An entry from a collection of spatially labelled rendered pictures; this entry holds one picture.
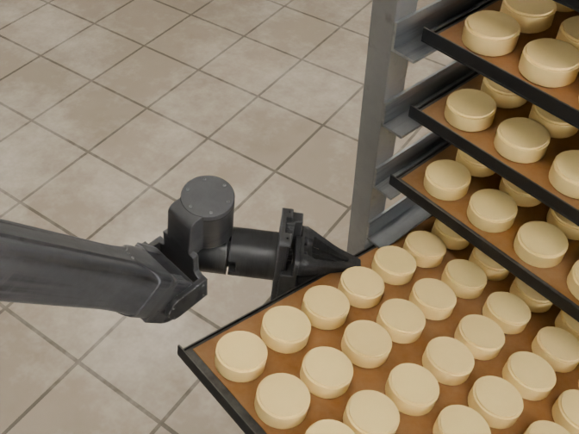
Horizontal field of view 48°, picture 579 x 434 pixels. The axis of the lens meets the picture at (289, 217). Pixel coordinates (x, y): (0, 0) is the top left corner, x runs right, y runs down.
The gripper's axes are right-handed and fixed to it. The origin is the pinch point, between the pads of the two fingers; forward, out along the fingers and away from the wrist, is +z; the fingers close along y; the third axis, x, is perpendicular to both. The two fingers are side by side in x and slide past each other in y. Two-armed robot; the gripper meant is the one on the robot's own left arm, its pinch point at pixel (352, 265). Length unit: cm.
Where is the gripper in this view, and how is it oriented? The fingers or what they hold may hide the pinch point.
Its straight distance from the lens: 77.8
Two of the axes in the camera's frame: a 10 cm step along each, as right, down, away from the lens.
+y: -1.1, 7.5, 6.5
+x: -0.6, 6.5, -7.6
